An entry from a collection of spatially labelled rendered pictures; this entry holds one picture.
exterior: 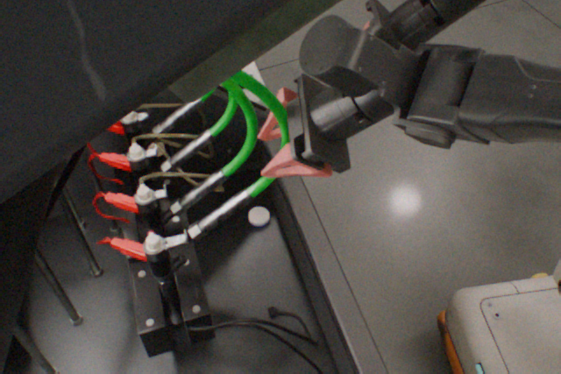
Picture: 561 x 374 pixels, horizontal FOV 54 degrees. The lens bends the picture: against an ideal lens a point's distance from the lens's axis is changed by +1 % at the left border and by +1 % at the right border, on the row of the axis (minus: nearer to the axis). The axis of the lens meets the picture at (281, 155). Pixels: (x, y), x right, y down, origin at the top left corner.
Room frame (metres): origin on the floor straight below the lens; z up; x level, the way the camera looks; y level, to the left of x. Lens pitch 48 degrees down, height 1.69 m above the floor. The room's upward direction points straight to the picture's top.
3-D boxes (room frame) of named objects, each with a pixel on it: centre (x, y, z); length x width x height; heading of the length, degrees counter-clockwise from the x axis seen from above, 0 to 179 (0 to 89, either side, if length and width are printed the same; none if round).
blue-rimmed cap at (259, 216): (0.61, 0.04, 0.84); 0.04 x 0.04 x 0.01
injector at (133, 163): (0.53, 0.20, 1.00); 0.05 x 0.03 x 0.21; 108
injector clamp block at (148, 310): (0.49, 0.20, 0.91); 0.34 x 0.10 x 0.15; 18
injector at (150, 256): (0.38, 0.15, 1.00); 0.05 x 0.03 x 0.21; 108
